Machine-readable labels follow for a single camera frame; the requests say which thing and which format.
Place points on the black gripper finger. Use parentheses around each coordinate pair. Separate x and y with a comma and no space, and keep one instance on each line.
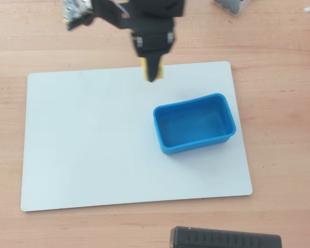
(153,68)

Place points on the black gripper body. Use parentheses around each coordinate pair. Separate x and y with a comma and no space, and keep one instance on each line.
(153,43)

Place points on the yellow cube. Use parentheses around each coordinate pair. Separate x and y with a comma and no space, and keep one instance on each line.
(144,69)

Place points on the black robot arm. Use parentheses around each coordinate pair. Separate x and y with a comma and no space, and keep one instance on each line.
(157,7)

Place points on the blue rectangular bin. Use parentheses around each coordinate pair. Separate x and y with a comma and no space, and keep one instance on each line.
(193,124)

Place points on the white rectangular board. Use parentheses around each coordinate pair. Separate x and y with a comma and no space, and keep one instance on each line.
(118,155)

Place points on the clear plastic container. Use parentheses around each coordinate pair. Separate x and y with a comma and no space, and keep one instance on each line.
(231,5)

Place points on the white and blue scrap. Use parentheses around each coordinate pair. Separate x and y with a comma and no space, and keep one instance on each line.
(309,8)

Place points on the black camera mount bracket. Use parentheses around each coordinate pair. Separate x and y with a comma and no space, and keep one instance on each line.
(106,13)

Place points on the green camera circuit board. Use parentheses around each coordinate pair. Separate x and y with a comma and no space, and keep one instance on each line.
(75,9)

